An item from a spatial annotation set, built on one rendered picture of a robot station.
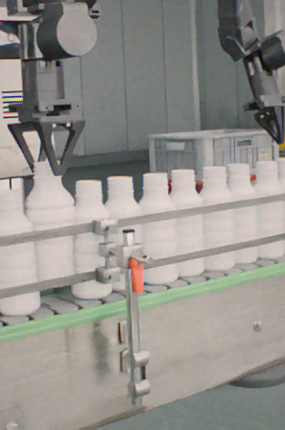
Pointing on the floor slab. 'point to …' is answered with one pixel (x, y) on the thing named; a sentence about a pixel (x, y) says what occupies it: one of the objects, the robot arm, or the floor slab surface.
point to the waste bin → (267, 376)
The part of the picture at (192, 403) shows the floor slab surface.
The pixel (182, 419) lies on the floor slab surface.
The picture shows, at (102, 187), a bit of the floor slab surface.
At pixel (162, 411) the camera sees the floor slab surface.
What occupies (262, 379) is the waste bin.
